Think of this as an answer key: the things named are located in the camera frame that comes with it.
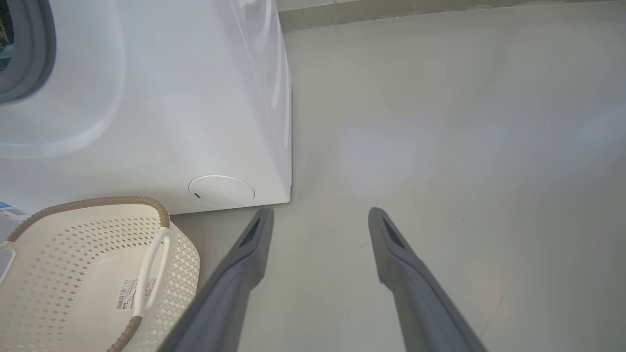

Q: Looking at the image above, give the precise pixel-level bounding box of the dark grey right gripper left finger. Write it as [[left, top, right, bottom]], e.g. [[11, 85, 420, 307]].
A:
[[156, 207, 274, 352]]

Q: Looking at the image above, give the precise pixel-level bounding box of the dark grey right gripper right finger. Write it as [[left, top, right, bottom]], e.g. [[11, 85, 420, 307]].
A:
[[368, 207, 490, 352]]

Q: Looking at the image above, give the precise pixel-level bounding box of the white Hisense washing machine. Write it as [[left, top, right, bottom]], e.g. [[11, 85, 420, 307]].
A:
[[0, 0, 293, 216]]

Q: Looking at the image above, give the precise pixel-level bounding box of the white basket barcode label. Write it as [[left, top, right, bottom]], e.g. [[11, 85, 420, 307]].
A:
[[114, 277, 157, 311]]

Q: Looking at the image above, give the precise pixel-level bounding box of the round white filter cover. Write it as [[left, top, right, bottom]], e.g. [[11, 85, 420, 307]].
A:
[[188, 175, 256, 208]]

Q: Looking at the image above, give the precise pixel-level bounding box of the cream perforated laundry basket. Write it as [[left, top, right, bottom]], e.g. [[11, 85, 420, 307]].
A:
[[0, 197, 201, 352]]

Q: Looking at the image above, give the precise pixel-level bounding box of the blue energy label sticker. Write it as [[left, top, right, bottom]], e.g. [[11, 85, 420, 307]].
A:
[[0, 200, 31, 224]]

